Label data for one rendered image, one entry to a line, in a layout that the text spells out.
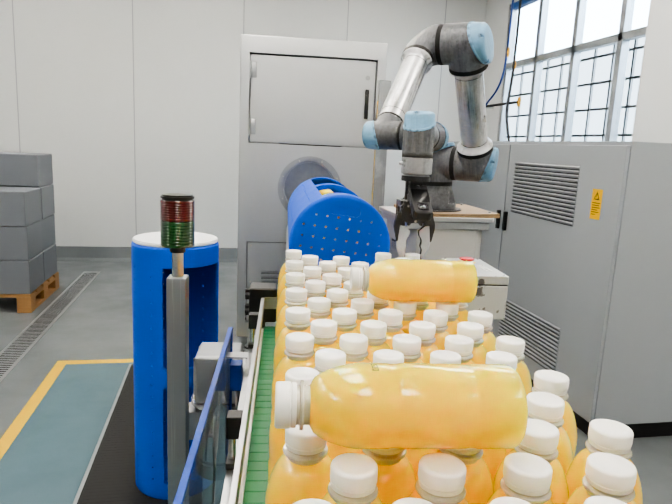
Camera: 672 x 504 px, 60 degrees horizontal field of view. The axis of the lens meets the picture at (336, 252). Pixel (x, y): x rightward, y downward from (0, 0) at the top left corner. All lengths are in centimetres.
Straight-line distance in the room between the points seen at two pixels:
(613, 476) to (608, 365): 255
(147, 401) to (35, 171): 344
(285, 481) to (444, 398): 16
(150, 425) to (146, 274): 52
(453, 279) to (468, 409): 50
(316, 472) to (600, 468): 24
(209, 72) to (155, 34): 66
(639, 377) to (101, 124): 558
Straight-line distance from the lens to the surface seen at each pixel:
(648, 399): 331
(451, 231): 196
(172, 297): 116
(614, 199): 295
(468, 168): 198
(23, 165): 527
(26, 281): 499
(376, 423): 48
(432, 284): 96
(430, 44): 180
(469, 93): 185
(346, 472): 49
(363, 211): 159
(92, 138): 681
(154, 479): 219
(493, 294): 132
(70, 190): 689
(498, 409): 51
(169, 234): 112
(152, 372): 202
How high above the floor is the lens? 136
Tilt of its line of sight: 10 degrees down
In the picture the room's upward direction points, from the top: 3 degrees clockwise
